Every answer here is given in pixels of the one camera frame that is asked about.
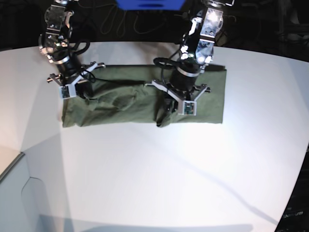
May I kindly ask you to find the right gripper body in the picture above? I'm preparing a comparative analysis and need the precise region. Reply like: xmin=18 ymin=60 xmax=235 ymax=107
xmin=46 ymin=62 xmax=106 ymax=96

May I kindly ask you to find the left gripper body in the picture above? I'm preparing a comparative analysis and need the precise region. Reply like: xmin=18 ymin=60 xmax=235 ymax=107
xmin=144 ymin=80 xmax=211 ymax=126

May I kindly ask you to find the green t-shirt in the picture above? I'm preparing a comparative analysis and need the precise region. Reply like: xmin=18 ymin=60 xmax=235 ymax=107
xmin=62 ymin=65 xmax=227 ymax=128

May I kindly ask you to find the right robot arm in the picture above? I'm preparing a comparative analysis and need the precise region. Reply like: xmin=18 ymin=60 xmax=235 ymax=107
xmin=39 ymin=0 xmax=106 ymax=100

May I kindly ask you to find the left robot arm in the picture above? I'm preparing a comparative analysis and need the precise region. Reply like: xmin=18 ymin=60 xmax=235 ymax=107
xmin=148 ymin=0 xmax=234 ymax=128

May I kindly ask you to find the blue plastic bin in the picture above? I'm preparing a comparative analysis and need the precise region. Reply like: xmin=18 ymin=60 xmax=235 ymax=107
xmin=116 ymin=0 xmax=185 ymax=11

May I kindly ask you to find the grey cardboard box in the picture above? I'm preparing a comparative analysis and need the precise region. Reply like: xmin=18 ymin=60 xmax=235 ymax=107
xmin=0 ymin=152 xmax=73 ymax=232

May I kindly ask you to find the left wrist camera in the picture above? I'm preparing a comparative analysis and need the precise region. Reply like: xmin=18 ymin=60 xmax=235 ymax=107
xmin=178 ymin=101 xmax=197 ymax=116

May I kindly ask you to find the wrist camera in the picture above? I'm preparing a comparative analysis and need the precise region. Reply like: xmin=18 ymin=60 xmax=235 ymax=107
xmin=59 ymin=84 xmax=77 ymax=100
xmin=178 ymin=101 xmax=197 ymax=116

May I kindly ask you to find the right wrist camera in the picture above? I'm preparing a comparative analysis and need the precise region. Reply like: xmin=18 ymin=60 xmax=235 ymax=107
xmin=59 ymin=84 xmax=77 ymax=100

